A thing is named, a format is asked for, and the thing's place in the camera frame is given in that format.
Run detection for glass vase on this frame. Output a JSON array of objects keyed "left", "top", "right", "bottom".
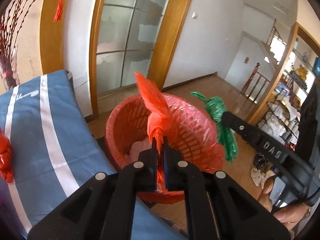
[{"left": 1, "top": 47, "right": 20, "bottom": 91}]

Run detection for white plastic bag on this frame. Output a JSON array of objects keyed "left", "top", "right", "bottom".
[{"left": 124, "top": 138, "right": 152, "bottom": 163}]

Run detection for beige slippers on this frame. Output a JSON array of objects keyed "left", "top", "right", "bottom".
[{"left": 250, "top": 168, "right": 274, "bottom": 189}]

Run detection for orange-red plastic bag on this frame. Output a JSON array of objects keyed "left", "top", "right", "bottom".
[{"left": 135, "top": 72, "right": 178, "bottom": 193}]

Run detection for red plastic bag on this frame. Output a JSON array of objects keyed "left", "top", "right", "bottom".
[{"left": 0, "top": 131, "right": 14, "bottom": 184}]

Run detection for metal storage shelf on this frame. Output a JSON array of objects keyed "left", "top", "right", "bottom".
[{"left": 258, "top": 57, "right": 319, "bottom": 149}]

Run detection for wall light switch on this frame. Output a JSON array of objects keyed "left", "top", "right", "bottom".
[{"left": 191, "top": 12, "right": 197, "bottom": 20}]

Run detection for blue white striped tablecloth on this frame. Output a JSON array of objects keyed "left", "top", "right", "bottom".
[{"left": 0, "top": 69, "right": 188, "bottom": 240}]

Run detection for right hand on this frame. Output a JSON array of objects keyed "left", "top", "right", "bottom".
[{"left": 258, "top": 177, "right": 310, "bottom": 230}]

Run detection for red-lined plastic trash basket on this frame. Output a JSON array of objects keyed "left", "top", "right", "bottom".
[{"left": 104, "top": 93, "right": 225, "bottom": 204}]

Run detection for green plastic bag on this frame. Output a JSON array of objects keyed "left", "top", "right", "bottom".
[{"left": 190, "top": 92, "right": 239, "bottom": 163}]

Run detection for wooden stair railing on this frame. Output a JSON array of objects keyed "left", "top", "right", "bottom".
[{"left": 241, "top": 62, "right": 270, "bottom": 103}]

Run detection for frosted glass sliding door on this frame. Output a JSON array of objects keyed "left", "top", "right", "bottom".
[{"left": 89, "top": 0, "right": 191, "bottom": 118}]

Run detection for red berry branches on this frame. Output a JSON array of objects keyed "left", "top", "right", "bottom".
[{"left": 1, "top": 0, "right": 36, "bottom": 62}]

